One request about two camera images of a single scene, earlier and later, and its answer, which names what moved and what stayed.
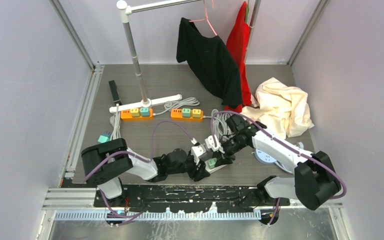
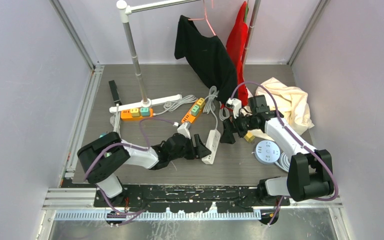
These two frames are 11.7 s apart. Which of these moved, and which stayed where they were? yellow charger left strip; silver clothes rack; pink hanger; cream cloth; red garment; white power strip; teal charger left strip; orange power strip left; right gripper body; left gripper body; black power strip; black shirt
Moved: left gripper body; right gripper body; white power strip
Stayed: silver clothes rack; black shirt; black power strip; pink hanger; cream cloth; orange power strip left; red garment; teal charger left strip; yellow charger left strip
